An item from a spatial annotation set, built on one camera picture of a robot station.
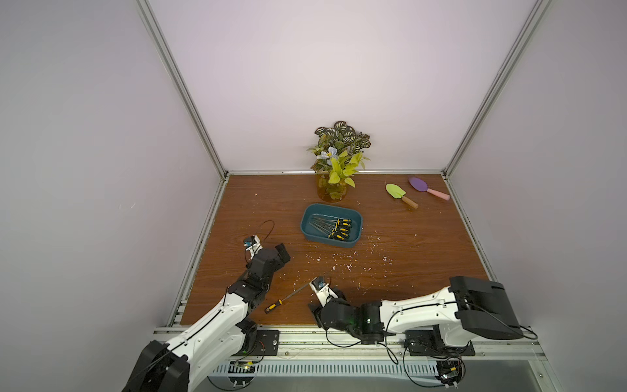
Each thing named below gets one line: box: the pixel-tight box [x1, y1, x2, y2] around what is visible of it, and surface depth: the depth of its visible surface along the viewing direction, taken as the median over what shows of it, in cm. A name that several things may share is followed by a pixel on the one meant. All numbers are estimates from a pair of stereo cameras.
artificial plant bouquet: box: [307, 120, 372, 188], surface depth 102 cm
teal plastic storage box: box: [299, 202, 363, 249], surface depth 100 cm
